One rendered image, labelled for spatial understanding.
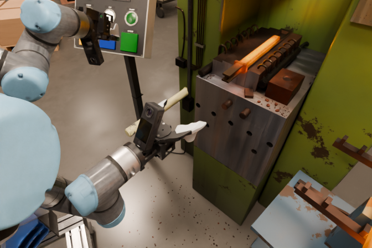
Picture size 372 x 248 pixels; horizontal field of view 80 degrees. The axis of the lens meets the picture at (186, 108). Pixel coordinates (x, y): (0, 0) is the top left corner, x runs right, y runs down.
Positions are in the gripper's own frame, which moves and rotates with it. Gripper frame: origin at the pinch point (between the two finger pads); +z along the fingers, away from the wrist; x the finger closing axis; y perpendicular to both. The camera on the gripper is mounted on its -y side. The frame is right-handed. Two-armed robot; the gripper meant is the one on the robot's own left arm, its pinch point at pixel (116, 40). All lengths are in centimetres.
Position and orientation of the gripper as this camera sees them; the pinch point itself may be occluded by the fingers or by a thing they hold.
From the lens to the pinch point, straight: 90.8
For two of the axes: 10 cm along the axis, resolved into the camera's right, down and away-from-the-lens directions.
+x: -9.6, -1.8, 2.0
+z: 2.4, -1.9, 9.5
